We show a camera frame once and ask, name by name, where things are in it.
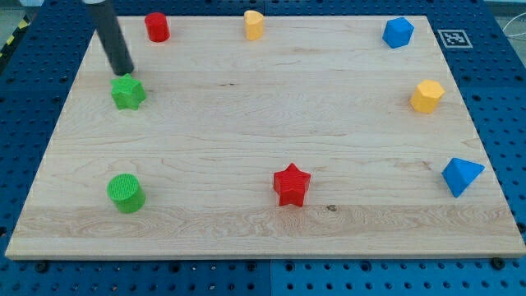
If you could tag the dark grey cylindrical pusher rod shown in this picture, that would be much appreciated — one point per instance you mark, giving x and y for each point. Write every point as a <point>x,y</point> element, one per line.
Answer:
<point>104,17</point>

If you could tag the green star block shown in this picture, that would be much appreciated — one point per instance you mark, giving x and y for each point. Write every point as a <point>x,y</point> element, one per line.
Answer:
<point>127,92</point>

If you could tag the red star block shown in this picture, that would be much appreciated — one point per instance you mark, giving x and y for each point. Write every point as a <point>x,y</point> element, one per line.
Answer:
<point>291,185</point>

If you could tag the blue hexagon block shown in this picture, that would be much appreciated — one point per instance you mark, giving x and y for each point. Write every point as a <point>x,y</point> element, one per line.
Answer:
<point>398,32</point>

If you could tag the yellow hexagon block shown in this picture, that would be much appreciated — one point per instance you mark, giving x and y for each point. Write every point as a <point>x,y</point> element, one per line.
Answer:
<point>427,96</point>

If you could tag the red cylinder block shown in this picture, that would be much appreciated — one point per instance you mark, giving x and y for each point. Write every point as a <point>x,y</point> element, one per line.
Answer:
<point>156,25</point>

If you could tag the yellow rounded block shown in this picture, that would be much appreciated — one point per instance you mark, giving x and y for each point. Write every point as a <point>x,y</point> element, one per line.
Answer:
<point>254,23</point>

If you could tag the wooden board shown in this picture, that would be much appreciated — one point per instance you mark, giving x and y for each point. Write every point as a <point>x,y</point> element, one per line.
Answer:
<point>223,114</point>

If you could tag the green cylinder block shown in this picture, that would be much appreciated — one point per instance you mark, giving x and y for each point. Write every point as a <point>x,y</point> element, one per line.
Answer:
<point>126,193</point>

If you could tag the black white fiducial tag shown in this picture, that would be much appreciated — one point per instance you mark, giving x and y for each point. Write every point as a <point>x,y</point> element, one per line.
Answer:
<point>454,39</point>

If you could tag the blue triangle block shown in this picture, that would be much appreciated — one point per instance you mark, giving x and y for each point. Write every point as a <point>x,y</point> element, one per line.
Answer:
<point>459,174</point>

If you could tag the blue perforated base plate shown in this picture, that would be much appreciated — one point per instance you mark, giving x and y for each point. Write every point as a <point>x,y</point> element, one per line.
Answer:
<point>34,86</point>

